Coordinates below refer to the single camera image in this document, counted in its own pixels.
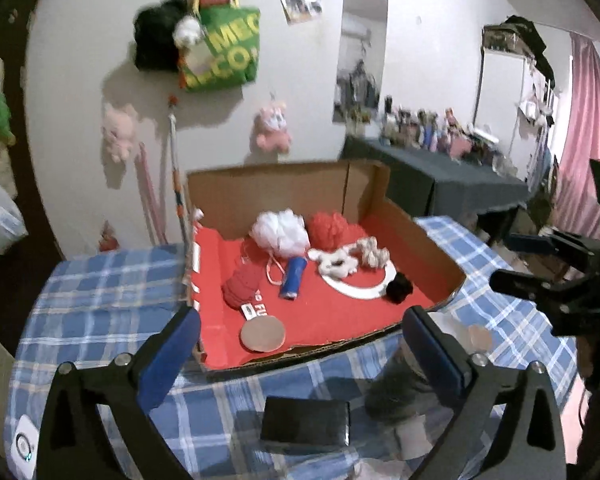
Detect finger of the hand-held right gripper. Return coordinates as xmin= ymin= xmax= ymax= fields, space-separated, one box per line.
xmin=490 ymin=269 xmax=600 ymax=337
xmin=510 ymin=227 xmax=600 ymax=272

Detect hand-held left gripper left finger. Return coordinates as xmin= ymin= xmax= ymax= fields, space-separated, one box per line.
xmin=36 ymin=305 xmax=203 ymax=480

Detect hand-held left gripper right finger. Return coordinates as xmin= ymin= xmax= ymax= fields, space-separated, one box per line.
xmin=402 ymin=304 xmax=567 ymax=480

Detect black scrunchie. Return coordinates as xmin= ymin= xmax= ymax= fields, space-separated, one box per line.
xmin=385 ymin=272 xmax=414 ymax=305

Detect tan round powder puff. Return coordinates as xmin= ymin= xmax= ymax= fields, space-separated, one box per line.
xmin=239 ymin=315 xmax=287 ymax=352

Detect red knitted cloth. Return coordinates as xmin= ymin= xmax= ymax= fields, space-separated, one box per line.
xmin=221 ymin=240 xmax=271 ymax=322

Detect cream knitted scrunchie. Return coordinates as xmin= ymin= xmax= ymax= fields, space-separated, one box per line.
xmin=356 ymin=236 xmax=392 ymax=271

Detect cream knitted rope toy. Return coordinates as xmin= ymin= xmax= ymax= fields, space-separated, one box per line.
xmin=309 ymin=247 xmax=359 ymax=277

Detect blue and white towel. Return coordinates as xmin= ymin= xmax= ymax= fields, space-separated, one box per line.
xmin=278 ymin=256 xmax=308 ymax=300

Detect cardboard box red lining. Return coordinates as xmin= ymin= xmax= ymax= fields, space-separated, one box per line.
xmin=185 ymin=159 xmax=468 ymax=372

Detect large glass jar dark contents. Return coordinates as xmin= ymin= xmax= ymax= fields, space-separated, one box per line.
xmin=365 ymin=340 xmax=461 ymax=426

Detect small glass jar gold pins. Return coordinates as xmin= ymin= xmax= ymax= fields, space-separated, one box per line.
xmin=430 ymin=312 xmax=495 ymax=356

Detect pink curtain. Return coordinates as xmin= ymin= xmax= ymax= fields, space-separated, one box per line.
xmin=555 ymin=32 xmax=600 ymax=226

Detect dresser with dark cloth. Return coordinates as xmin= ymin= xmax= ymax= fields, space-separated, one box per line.
xmin=342 ymin=135 xmax=531 ymax=246

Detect small red toy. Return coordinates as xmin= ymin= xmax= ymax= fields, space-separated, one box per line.
xmin=100 ymin=220 xmax=119 ymax=253

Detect colourful printed tin box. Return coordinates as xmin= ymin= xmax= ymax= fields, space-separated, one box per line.
xmin=259 ymin=396 xmax=352 ymax=453

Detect white wardrobe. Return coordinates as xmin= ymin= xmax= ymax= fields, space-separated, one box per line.
xmin=472 ymin=47 xmax=561 ymax=196

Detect white bath pouf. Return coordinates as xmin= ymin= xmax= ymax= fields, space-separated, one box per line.
xmin=250 ymin=208 xmax=311 ymax=286

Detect red bath pouf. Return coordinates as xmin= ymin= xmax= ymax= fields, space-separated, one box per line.
xmin=306 ymin=211 xmax=368 ymax=251

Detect white small device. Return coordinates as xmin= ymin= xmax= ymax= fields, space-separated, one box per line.
xmin=11 ymin=412 xmax=43 ymax=480

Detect dark suitcase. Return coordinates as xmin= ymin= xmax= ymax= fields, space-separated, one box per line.
xmin=482 ymin=15 xmax=548 ymax=73

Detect dark wooden door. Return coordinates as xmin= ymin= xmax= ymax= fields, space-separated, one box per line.
xmin=0 ymin=0 xmax=68 ymax=351

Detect white plastic bag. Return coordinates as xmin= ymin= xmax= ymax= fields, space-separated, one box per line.
xmin=0 ymin=175 xmax=29 ymax=256

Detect pink plush toy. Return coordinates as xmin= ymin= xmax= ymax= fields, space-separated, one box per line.
xmin=102 ymin=102 xmax=137 ymax=163

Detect pink bear plush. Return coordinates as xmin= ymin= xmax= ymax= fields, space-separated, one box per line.
xmin=251 ymin=100 xmax=293 ymax=153

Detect green tote bag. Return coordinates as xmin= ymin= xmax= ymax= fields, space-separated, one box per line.
xmin=179 ymin=0 xmax=261 ymax=93

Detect black bag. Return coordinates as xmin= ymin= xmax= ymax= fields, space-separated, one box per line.
xmin=132 ymin=0 xmax=191 ymax=73

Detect white plush dog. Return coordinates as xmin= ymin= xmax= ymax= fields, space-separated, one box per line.
xmin=172 ymin=15 xmax=204 ymax=51

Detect wall mirror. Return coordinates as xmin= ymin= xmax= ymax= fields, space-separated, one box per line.
xmin=332 ymin=0 xmax=389 ymax=126

